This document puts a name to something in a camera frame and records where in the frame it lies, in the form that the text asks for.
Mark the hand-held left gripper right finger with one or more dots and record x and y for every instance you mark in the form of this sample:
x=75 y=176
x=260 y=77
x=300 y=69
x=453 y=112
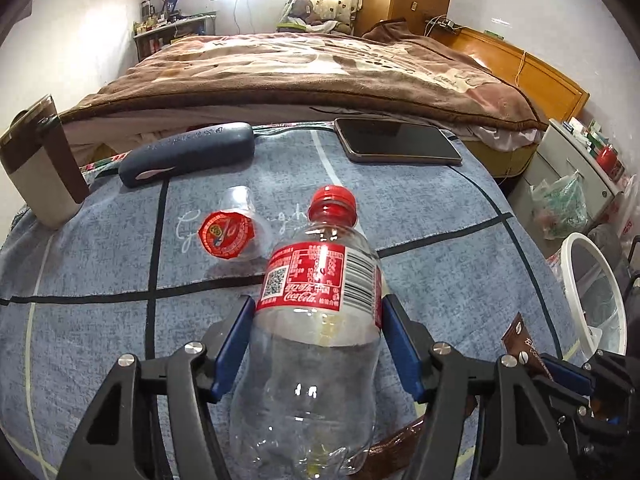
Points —
x=400 y=350

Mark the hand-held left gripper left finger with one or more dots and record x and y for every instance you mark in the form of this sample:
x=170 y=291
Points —
x=232 y=345

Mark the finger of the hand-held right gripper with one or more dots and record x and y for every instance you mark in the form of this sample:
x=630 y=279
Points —
x=565 y=402
x=570 y=375

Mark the brown coffee sachet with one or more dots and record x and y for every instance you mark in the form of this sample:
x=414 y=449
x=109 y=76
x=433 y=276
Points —
x=520 y=340

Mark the white rimmed trash bin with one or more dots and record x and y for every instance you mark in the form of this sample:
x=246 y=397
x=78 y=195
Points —
x=570 y=280

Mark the clear plastic bottle red label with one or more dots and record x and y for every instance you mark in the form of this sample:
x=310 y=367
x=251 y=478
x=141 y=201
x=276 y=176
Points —
x=310 y=280

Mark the brown plastic wrapper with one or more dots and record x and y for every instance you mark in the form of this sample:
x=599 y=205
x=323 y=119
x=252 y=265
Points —
x=395 y=447

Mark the clear jelly cup red lid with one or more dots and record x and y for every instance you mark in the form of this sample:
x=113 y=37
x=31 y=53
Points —
x=225 y=232

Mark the blue grey checked cloth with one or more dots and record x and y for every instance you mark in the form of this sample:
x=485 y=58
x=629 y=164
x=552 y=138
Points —
x=450 y=240

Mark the green white plastic bag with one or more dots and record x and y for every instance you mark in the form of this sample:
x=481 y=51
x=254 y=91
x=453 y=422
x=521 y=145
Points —
x=560 y=205

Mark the dark blue glasses case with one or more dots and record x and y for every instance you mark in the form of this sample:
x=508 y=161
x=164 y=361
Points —
x=190 y=152

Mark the black smartphone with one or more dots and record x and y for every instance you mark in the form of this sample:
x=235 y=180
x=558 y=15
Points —
x=395 y=140

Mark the white bedside cabinet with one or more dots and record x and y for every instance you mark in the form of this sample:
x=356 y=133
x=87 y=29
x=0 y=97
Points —
x=575 y=160

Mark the red can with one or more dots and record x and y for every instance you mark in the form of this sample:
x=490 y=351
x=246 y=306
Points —
x=607 y=160

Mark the stack of small boxes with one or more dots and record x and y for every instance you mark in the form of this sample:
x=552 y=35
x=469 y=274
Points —
x=592 y=135

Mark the white and brown thermos mug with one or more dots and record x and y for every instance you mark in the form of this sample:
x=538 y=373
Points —
x=45 y=180

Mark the brown patterned blanket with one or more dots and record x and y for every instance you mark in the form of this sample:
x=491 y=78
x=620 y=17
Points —
x=300 y=70

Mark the wooden bed headboard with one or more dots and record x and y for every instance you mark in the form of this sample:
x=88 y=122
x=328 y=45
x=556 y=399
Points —
x=530 y=80

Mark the white shelf with bottles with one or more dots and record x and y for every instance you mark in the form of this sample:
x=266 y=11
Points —
x=165 y=40

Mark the brown teddy bear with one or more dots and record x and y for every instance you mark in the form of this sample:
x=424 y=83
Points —
x=303 y=9

